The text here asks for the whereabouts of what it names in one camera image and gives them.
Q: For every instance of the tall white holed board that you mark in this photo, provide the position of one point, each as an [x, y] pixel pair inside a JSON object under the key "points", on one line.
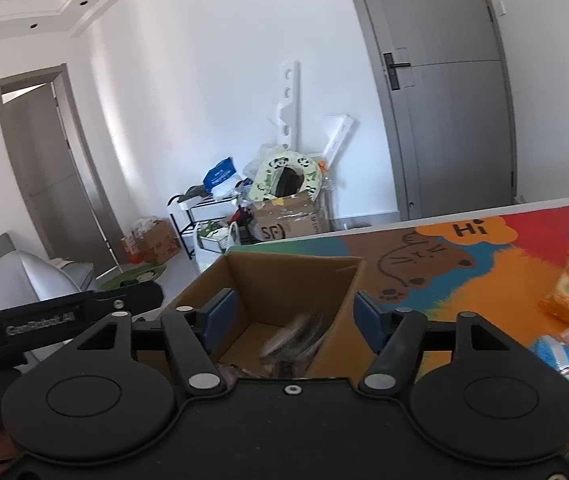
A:
{"points": [[287, 105]]}

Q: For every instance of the short white holed board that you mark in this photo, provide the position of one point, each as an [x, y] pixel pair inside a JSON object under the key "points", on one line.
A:
{"points": [[337, 137]]}

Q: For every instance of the blue snack packet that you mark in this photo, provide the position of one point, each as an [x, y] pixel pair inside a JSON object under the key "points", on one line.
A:
{"points": [[554, 354]]}

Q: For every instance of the small orange cardboard box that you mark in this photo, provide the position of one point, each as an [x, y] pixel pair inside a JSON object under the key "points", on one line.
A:
{"points": [[152, 242]]}

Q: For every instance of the printed brown cardboard box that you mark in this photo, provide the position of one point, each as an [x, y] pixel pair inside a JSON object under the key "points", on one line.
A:
{"points": [[289, 222]]}

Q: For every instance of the colourful cartoon table mat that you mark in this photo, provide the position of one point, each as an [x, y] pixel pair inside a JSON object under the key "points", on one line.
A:
{"points": [[489, 270]]}

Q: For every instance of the grey sofa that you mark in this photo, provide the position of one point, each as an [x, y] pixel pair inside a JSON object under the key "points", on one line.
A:
{"points": [[9, 275]]}

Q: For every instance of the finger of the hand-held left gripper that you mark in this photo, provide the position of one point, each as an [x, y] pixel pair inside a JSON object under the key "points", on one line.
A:
{"points": [[134, 296]]}

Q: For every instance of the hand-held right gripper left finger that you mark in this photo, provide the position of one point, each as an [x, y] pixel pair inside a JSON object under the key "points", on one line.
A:
{"points": [[222, 311]]}

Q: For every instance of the clear packet of white blocks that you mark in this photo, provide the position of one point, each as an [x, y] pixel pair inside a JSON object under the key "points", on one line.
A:
{"points": [[297, 342]]}

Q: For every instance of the orange cracker packet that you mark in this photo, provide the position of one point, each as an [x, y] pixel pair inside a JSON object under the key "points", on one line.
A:
{"points": [[567, 287]]}

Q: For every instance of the white plastic bag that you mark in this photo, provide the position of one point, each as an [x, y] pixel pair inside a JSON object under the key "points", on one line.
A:
{"points": [[209, 252]]}

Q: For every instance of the dark cloth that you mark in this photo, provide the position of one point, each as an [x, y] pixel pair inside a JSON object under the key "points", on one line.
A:
{"points": [[195, 191]]}

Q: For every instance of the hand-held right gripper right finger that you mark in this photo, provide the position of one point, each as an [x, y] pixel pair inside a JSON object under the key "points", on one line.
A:
{"points": [[367, 319]]}

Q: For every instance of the green floor rug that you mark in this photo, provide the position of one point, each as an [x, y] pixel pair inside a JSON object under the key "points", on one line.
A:
{"points": [[132, 277]]}

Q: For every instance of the grey brown interior door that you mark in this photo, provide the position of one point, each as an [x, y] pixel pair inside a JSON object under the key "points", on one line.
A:
{"points": [[49, 170]]}

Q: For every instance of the black shoe rack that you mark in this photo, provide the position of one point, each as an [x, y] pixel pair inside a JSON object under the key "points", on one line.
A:
{"points": [[184, 220]]}

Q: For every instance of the blue white bag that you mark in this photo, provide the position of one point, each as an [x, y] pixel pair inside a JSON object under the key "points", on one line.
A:
{"points": [[219, 175]]}

